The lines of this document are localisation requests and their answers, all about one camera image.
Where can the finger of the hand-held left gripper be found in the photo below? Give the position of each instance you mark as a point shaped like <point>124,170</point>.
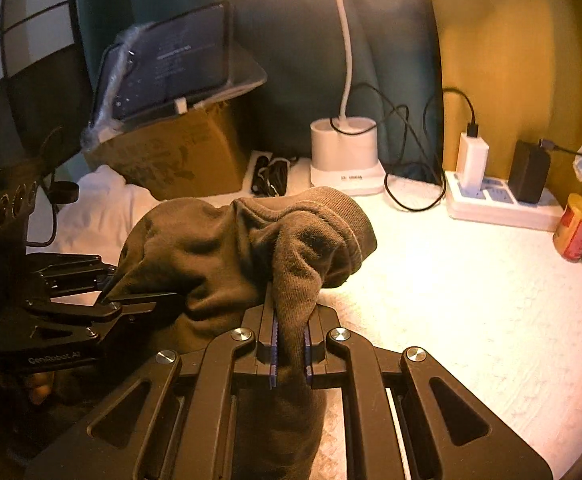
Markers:
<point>71,272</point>
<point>111,310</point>

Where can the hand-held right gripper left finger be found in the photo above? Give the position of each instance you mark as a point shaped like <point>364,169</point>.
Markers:
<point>272,350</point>

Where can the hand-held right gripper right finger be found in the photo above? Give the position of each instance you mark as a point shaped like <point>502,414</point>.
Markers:
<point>308,360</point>

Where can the olive brown t-shirt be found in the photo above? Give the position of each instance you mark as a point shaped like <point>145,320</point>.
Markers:
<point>211,260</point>

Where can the person's left hand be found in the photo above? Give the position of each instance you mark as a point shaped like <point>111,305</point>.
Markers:
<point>38,390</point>

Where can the white garment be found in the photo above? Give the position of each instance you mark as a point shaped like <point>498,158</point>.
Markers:
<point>101,210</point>

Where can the clear plastic wrap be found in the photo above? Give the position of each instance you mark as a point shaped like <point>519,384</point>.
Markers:
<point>93,130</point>

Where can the white textured bed cover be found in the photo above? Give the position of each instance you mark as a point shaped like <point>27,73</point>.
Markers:
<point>446,310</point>

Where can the printed cardboard box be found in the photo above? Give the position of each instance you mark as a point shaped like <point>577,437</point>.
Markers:
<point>181,155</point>

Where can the white panel with dark lines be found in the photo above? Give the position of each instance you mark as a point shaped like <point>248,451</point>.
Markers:
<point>41,35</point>

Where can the white plastic clip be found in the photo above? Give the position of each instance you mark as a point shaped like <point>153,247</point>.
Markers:
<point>181,106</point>

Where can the white desk lamp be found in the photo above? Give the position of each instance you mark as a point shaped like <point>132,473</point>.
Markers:
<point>343,155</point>

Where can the dark tablet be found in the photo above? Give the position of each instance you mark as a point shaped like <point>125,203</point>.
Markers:
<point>186,50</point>

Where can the white power strip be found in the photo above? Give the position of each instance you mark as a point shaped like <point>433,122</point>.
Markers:
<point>501,210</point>

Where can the white charger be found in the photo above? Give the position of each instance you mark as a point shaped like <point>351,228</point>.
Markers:
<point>472,160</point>

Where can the clear plastic sleeve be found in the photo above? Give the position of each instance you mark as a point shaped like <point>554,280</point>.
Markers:
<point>246,77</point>

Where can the black power adapter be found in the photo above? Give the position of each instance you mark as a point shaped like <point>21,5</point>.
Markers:
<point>528,172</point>

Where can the teal cloth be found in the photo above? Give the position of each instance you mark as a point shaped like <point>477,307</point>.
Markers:
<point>296,35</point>

